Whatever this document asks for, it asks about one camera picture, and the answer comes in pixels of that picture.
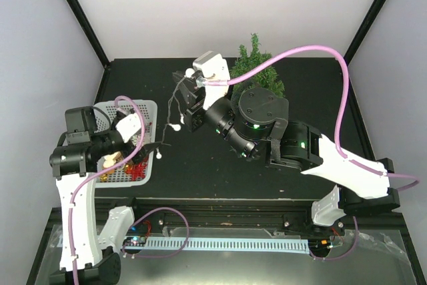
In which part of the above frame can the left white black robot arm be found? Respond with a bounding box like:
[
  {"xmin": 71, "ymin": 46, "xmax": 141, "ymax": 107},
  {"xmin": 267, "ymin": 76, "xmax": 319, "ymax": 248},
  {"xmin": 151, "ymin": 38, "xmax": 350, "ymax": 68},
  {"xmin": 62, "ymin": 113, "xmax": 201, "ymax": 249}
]
[{"xmin": 49, "ymin": 105, "xmax": 159, "ymax": 284}]

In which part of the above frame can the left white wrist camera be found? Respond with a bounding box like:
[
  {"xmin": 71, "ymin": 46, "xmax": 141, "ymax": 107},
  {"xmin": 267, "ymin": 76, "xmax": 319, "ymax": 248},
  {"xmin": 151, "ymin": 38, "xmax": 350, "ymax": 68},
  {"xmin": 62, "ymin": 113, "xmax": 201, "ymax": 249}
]
[{"xmin": 115, "ymin": 113, "xmax": 143, "ymax": 143}]

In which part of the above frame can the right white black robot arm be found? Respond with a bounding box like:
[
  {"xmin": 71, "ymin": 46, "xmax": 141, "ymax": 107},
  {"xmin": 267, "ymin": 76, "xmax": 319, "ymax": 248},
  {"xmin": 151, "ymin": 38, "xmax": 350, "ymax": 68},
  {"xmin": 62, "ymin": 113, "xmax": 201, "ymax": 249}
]
[{"xmin": 172, "ymin": 71, "xmax": 400, "ymax": 234}]

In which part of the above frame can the light blue slotted cable duct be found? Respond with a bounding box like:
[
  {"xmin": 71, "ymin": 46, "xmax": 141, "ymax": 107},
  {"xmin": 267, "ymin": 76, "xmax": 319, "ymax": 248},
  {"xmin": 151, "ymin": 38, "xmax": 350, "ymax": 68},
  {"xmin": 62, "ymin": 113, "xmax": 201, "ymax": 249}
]
[{"xmin": 58, "ymin": 234, "xmax": 310, "ymax": 255}]

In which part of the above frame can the wooden slice ornament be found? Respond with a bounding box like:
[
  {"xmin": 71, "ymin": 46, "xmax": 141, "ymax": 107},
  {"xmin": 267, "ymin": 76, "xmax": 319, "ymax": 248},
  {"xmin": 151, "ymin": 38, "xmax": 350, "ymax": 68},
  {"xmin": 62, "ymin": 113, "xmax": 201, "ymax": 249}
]
[{"xmin": 102, "ymin": 152, "xmax": 121, "ymax": 169}]

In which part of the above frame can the white bulb light string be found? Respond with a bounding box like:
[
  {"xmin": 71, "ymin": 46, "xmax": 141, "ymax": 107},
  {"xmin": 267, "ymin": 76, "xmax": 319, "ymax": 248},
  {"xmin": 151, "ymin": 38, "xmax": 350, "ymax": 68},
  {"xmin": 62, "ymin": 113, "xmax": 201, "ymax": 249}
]
[{"xmin": 155, "ymin": 68, "xmax": 195, "ymax": 161}]

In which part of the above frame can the red snowflake ornament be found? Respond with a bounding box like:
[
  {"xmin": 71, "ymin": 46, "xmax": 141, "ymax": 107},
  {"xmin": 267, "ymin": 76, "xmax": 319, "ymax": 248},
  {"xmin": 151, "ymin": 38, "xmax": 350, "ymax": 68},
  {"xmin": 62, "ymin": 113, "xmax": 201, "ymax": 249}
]
[{"xmin": 124, "ymin": 162, "xmax": 147, "ymax": 182}]

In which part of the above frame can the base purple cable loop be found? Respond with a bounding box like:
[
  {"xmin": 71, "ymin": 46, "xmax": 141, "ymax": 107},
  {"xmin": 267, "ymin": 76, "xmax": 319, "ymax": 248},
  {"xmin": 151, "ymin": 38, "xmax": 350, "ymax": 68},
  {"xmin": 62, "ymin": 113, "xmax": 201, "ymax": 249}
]
[
  {"xmin": 308, "ymin": 215, "xmax": 360, "ymax": 262},
  {"xmin": 121, "ymin": 207, "xmax": 191, "ymax": 260}
]

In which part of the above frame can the white plastic basket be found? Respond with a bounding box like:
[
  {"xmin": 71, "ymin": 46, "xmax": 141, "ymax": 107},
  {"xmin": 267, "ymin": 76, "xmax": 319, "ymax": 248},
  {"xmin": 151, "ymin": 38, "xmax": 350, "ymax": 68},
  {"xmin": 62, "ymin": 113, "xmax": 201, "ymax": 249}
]
[{"xmin": 95, "ymin": 99, "xmax": 157, "ymax": 189}]

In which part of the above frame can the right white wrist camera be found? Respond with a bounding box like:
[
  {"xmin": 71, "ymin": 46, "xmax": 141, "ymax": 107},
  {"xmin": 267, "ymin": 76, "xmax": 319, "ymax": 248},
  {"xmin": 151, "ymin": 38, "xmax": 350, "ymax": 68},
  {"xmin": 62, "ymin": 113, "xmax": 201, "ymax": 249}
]
[{"xmin": 193, "ymin": 51, "xmax": 231, "ymax": 111}]

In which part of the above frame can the small green christmas tree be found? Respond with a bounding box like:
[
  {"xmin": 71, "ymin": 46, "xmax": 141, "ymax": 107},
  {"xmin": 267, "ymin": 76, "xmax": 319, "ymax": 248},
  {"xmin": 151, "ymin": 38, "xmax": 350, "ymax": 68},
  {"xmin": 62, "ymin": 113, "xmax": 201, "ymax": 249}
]
[{"xmin": 229, "ymin": 33, "xmax": 286, "ymax": 99}]

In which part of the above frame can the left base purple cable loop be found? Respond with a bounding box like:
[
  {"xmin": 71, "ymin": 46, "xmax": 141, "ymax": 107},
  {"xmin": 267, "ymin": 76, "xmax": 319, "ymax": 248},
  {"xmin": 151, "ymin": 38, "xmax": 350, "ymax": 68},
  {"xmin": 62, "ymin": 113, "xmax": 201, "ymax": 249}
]
[{"xmin": 121, "ymin": 207, "xmax": 191, "ymax": 260}]

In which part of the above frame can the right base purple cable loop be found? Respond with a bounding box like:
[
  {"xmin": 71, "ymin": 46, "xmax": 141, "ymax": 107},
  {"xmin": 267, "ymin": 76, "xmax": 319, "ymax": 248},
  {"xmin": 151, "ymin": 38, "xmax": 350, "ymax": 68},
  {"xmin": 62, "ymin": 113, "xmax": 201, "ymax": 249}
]
[{"xmin": 308, "ymin": 215, "xmax": 360, "ymax": 262}]

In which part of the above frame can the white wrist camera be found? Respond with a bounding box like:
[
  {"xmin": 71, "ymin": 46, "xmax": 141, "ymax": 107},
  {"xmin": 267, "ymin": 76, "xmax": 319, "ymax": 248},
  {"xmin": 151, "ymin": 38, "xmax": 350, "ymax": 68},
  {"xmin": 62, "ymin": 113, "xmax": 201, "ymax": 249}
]
[
  {"xmin": 193, "ymin": 51, "xmax": 231, "ymax": 111},
  {"xmin": 115, "ymin": 113, "xmax": 143, "ymax": 143}
]

